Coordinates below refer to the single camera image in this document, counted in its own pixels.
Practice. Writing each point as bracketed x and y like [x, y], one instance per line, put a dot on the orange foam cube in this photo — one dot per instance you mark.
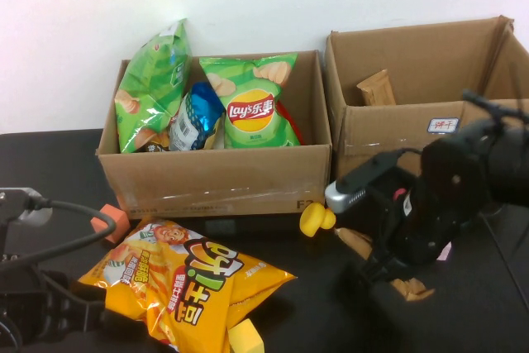
[120, 216]

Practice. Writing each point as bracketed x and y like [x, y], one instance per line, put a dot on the cardboard box with F2 print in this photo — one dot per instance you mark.
[206, 183]

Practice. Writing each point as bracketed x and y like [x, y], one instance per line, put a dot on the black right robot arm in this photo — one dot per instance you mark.
[475, 163]

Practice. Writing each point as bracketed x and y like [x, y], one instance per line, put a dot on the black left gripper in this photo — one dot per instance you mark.
[37, 307]

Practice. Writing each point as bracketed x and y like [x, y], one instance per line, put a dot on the yellow rubber duck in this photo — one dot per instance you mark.
[314, 220]

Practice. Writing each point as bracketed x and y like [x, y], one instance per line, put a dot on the green Lay's chips bag, big logo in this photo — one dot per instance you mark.
[252, 117]

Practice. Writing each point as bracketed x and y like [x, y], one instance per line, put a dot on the blue and white snack bag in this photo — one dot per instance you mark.
[194, 121]

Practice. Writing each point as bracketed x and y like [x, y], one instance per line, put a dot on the large yellow fries snack bag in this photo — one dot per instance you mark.
[186, 287]

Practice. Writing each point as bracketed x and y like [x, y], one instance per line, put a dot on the white handwritten label sticker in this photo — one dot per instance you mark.
[443, 125]

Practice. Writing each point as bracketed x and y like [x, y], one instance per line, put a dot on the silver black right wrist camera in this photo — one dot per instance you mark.
[359, 187]

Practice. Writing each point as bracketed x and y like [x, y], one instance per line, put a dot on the yellow foam cube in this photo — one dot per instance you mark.
[246, 338]

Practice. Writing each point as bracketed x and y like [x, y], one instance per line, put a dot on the brown biscuit packet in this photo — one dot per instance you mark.
[378, 90]
[355, 243]

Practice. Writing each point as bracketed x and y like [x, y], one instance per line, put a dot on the cardboard box with white label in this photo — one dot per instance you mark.
[392, 142]

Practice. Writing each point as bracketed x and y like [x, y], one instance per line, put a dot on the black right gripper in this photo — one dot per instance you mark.
[409, 237]

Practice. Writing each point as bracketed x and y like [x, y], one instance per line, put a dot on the light pink foam cube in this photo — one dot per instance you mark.
[445, 254]

